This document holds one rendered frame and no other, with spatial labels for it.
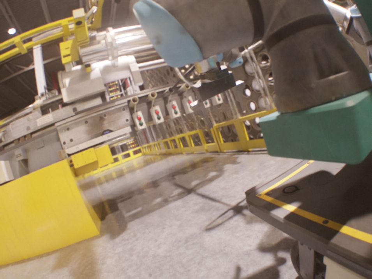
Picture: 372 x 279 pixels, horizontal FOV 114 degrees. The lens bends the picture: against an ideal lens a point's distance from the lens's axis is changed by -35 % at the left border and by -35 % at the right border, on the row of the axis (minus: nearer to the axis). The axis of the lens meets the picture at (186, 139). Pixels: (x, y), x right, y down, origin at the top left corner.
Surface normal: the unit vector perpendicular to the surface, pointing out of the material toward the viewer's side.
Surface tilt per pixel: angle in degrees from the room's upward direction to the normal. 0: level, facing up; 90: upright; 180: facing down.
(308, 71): 72
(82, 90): 90
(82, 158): 90
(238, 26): 145
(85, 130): 90
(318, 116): 90
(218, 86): 113
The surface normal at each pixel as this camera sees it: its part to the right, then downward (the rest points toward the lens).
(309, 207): -0.34, -0.94
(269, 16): 0.13, 0.81
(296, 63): -0.88, 0.03
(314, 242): -0.92, 0.34
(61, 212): 0.39, -0.08
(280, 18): -0.77, 0.32
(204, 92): 0.27, 0.38
